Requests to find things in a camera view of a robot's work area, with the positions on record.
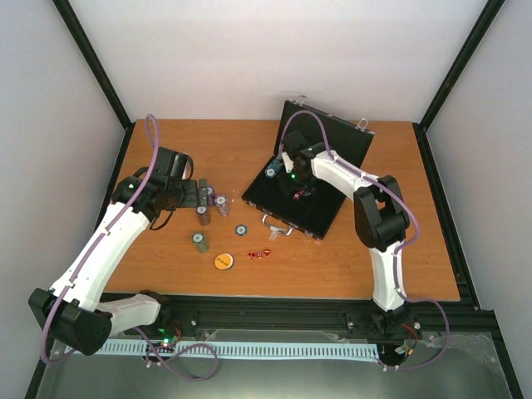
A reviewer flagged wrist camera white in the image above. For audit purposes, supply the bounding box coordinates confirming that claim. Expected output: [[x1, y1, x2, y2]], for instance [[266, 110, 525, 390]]
[[279, 151, 293, 173], [182, 154, 194, 180]]

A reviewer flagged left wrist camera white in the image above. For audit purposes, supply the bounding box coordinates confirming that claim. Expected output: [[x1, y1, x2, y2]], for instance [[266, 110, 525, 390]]
[[182, 154, 194, 180]]

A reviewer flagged single blue poker chip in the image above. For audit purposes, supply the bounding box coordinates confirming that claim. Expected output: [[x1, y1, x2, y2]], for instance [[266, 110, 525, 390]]
[[235, 224, 248, 236]]

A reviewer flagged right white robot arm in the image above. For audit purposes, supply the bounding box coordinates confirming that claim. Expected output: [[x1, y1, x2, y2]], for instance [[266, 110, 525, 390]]
[[278, 131, 410, 337]]

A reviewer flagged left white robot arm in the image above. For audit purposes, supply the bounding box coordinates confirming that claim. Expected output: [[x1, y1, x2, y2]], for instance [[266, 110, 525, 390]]
[[28, 147, 200, 356]]

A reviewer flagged black aluminium frame rail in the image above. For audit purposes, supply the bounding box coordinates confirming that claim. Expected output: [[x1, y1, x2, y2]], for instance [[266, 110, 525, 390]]
[[99, 293, 500, 346]]

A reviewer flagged blue chip stack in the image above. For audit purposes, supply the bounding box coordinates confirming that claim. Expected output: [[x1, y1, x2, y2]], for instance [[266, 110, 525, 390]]
[[264, 158, 283, 179]]

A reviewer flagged purple chip stack rear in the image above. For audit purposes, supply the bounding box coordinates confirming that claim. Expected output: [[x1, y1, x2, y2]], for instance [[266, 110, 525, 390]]
[[206, 185, 216, 207]]

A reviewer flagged black poker set case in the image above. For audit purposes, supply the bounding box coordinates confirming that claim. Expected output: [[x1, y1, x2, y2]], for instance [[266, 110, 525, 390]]
[[242, 100, 375, 239]]

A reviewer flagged green chip stack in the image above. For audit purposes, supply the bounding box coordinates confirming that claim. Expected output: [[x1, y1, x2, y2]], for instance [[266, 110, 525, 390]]
[[191, 232, 209, 254]]

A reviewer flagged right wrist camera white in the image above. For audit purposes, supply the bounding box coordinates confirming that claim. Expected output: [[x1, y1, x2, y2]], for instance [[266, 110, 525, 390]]
[[279, 151, 293, 173]]

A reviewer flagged orange big blind button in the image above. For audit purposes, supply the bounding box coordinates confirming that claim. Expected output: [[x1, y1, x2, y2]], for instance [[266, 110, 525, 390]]
[[214, 253, 234, 270]]

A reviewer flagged purple chip stack right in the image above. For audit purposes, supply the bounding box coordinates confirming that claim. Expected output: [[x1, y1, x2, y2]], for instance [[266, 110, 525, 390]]
[[214, 195, 230, 216]]

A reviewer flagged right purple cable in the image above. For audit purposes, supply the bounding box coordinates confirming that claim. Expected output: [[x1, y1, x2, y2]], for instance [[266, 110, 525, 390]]
[[278, 110, 451, 372]]

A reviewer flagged light blue slotted cable duct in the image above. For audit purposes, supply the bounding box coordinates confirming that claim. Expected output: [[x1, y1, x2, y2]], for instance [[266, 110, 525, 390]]
[[101, 339, 380, 362]]

